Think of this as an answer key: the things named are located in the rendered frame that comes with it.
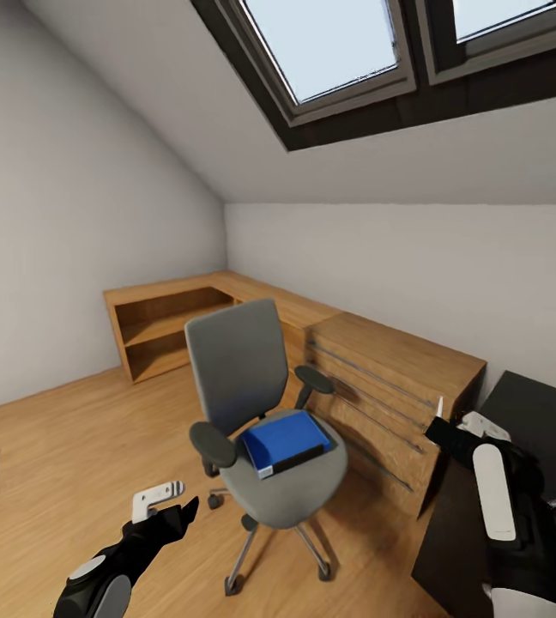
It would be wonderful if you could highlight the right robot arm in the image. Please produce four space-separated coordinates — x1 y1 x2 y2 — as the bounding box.
425 412 556 618

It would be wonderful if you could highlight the folder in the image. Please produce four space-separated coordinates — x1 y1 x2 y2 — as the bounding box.
242 410 330 479

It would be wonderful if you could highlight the swivel chair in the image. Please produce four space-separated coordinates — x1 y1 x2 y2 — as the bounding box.
184 298 348 595

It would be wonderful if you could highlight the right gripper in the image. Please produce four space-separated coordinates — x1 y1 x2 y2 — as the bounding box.
425 416 474 464

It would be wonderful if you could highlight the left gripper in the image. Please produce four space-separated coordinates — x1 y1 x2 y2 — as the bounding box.
122 497 199 566

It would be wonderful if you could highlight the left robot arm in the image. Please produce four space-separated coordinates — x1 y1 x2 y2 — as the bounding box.
53 480 199 618

